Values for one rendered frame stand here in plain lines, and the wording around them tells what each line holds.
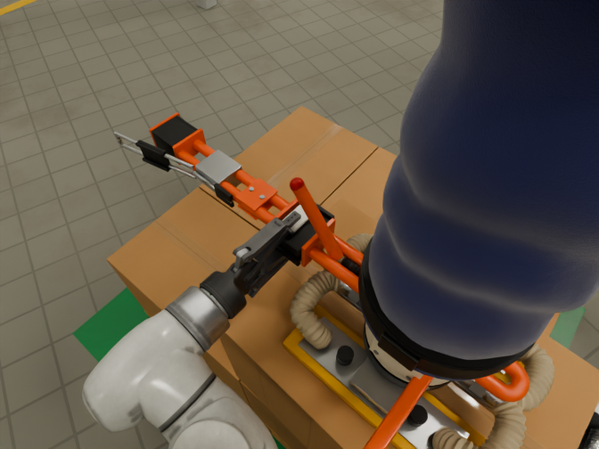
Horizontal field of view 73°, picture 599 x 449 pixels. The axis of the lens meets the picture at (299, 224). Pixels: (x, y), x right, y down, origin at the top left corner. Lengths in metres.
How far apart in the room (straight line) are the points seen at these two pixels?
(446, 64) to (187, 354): 0.48
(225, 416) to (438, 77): 0.47
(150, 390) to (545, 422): 0.62
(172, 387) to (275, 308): 0.28
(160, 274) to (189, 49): 2.25
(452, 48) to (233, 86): 2.64
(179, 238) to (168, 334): 0.83
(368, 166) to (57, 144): 1.90
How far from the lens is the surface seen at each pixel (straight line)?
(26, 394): 2.02
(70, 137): 2.83
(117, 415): 0.61
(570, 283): 0.37
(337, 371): 0.72
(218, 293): 0.62
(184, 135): 0.87
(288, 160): 1.58
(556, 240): 0.30
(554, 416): 0.85
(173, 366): 0.60
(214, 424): 0.57
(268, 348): 0.77
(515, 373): 0.67
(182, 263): 1.35
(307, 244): 0.66
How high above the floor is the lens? 1.67
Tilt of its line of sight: 55 degrees down
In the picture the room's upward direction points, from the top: straight up
